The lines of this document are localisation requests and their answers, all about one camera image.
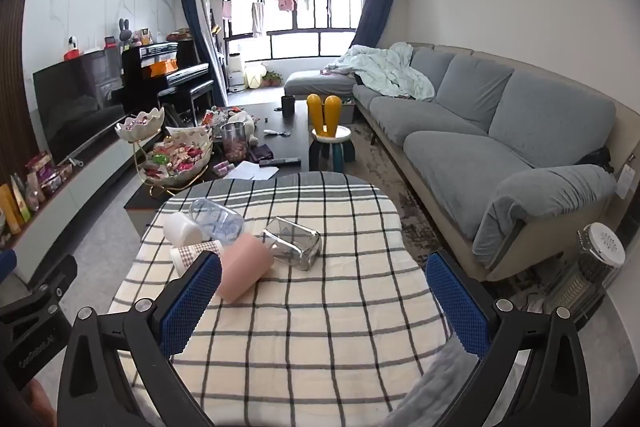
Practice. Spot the square clear glass cup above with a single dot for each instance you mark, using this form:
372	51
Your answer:
292	247

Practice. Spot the purple cloth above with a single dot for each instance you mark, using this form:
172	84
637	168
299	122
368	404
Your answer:
261	152

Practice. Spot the black television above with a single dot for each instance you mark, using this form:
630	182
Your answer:
75	102

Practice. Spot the potted plant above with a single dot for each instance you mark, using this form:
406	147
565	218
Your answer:
272	79

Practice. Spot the black cup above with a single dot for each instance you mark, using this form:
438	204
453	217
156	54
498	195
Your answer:
287	106

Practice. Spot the grey rabbit figurine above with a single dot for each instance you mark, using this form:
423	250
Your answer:
124	33

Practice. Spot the checkered tablecloth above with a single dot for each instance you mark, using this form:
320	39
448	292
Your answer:
320	317

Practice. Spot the grey sofa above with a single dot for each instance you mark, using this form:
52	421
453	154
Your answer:
450	147

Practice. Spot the light green blanket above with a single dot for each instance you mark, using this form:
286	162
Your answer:
385	72

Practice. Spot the white plush toy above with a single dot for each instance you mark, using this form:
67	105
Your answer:
245	127

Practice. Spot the white floor lamp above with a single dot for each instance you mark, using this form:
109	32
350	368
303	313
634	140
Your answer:
255	76

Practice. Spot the white air purifier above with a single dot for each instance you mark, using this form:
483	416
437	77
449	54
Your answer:
236	71

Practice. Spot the grey fuzzy cloth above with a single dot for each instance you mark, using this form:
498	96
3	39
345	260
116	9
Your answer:
440	387

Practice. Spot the yellow bottle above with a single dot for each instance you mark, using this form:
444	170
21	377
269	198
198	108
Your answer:
10	207

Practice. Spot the white hanging garment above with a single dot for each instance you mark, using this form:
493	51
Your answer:
257	19

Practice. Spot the dark coffee table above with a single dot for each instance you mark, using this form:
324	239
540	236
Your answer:
295	132

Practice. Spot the black piano bench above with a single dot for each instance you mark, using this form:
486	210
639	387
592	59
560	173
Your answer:
190	89

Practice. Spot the glass jar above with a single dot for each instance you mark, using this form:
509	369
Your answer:
234	144

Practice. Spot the electric heater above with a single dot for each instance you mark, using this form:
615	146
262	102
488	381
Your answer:
585	277

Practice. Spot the black bag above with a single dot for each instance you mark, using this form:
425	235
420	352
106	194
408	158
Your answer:
595	158

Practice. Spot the white cup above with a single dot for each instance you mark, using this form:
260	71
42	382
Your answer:
181	228

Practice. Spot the black remote control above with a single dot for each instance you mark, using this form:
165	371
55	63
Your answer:
280	162

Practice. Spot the grey television cabinet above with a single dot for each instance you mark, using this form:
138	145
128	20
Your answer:
95	167

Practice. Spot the white paper sheet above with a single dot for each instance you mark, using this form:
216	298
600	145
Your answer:
252	171

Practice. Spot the pink cup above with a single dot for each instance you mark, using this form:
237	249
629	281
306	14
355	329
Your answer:
247	267

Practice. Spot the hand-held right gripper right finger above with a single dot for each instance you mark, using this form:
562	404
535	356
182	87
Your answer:
457	307

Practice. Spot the brown checkered paper cup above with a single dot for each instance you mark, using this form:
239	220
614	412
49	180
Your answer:
192	252

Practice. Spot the pink hanging garment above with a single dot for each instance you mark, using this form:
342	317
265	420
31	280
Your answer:
285	1

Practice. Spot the tiered white snack bowl stand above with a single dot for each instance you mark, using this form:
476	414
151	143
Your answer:
175	157

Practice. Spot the black upright piano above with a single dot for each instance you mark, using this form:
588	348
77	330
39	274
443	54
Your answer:
150	77

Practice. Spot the clear plastic cup blue print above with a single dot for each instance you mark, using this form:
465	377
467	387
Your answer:
217	218

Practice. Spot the white home camera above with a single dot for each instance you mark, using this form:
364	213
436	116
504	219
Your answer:
73	43

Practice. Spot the yellow rabbit ear stool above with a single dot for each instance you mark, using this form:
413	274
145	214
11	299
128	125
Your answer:
330	127

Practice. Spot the person's left hand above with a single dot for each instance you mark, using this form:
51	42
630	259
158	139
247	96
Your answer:
42	404

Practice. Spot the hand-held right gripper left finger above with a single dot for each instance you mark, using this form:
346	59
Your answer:
192	302

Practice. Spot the group of snack packets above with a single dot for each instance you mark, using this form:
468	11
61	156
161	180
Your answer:
47	179

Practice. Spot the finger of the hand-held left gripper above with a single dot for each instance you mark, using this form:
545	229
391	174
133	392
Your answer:
6	266

